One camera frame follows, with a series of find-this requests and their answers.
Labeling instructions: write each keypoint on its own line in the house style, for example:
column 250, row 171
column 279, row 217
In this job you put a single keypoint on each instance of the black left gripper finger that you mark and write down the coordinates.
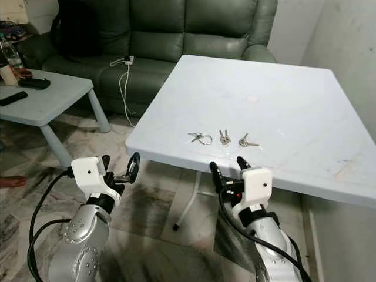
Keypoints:
column 134, row 164
column 106, row 164

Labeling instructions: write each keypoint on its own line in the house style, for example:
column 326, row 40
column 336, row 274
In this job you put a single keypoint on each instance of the black bag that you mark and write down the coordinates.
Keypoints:
column 76, row 29

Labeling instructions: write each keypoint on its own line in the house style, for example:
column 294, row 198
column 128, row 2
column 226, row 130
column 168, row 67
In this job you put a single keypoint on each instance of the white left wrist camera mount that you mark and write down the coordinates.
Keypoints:
column 88, row 173

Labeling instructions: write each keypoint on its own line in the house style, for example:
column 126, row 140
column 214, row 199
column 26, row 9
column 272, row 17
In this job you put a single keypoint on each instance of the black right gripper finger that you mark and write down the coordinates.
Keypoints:
column 243, row 164
column 217, row 175

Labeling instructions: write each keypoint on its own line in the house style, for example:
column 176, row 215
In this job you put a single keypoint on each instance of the dark green leather sofa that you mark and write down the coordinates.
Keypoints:
column 182, row 26

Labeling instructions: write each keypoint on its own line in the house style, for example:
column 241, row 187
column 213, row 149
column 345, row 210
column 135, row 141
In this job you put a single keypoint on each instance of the small red container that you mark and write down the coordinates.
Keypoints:
column 26, row 74

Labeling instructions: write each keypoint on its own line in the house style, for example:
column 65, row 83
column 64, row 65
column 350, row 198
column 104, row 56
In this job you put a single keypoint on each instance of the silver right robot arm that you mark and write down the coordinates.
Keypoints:
column 273, row 252

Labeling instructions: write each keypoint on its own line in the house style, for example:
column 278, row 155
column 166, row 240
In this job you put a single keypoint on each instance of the clear plastic bottle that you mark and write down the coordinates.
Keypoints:
column 12, row 54

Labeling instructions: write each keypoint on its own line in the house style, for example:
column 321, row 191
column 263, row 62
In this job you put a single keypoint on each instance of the person's bare foot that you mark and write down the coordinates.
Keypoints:
column 12, row 181

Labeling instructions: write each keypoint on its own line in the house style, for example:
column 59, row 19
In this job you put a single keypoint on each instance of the black remote control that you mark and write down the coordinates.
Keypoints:
column 13, row 98

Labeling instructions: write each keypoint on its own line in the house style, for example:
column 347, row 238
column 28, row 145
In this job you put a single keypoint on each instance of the small silver key bunch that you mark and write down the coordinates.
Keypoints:
column 245, row 141
column 224, row 138

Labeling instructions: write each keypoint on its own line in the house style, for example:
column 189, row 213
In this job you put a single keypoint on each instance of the black flat case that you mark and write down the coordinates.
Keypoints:
column 34, row 83

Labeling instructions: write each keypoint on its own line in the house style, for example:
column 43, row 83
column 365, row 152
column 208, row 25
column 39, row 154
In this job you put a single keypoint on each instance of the large white plastic table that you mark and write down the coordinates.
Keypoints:
column 270, row 117

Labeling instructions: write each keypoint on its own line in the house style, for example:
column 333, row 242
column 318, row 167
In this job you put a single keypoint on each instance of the beige cardboard box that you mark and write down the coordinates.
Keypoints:
column 29, row 12

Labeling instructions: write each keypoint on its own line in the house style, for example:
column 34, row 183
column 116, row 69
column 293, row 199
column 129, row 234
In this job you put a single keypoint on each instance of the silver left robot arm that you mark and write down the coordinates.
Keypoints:
column 79, row 241

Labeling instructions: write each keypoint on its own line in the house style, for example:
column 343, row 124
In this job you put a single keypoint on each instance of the white cup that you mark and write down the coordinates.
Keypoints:
column 9, row 76

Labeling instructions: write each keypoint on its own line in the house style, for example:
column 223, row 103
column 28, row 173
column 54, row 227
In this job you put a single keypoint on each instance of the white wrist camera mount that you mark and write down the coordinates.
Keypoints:
column 257, row 185
column 88, row 173

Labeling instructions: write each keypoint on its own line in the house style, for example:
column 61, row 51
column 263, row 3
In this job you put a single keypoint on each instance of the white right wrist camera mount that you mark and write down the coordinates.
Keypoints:
column 257, row 185

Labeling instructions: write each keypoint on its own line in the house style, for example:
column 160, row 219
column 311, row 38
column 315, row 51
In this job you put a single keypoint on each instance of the small pale blue table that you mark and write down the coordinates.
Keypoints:
column 53, row 100

